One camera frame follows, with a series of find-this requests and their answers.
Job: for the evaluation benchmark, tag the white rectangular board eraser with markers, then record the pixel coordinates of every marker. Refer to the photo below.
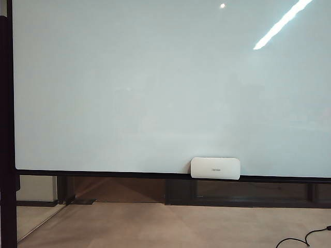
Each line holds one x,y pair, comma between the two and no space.
216,168

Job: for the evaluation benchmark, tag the black board stand leg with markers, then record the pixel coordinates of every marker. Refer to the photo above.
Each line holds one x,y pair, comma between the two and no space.
66,188

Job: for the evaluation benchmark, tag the white glass board black frame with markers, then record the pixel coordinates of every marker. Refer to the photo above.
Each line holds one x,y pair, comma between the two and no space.
129,90

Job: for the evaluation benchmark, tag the dark low wall cabinet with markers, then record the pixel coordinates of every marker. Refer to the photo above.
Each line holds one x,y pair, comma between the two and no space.
245,200

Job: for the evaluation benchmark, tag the black vertical post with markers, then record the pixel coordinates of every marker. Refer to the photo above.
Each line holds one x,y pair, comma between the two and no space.
6,129

